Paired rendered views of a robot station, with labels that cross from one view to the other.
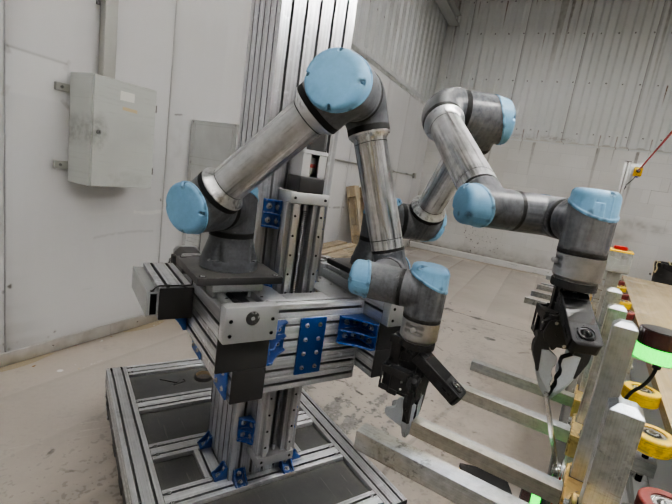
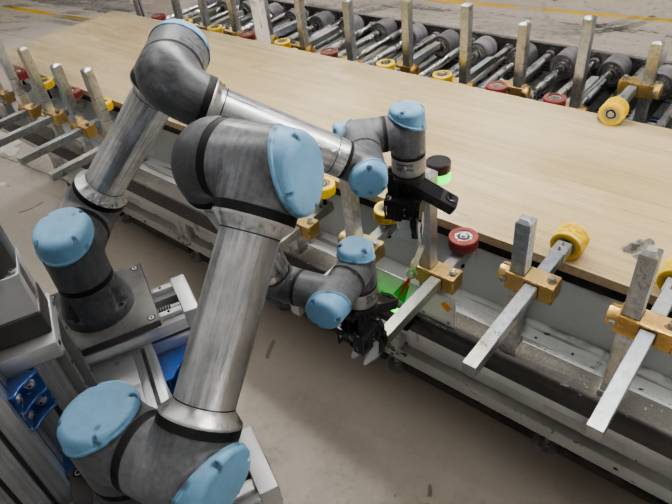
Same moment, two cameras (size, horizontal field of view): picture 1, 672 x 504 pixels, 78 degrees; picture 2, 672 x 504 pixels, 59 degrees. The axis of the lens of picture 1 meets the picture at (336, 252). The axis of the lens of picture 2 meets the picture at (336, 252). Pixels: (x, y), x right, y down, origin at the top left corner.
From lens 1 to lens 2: 110 cm
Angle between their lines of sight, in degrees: 73
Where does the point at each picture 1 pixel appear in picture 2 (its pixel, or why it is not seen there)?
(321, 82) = (304, 189)
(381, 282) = (354, 293)
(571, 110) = not seen: outside the picture
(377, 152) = not seen: hidden behind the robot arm
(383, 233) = (281, 260)
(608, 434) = (530, 236)
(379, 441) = (483, 355)
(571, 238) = (416, 150)
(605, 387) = (432, 212)
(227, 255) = not seen: hidden behind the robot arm
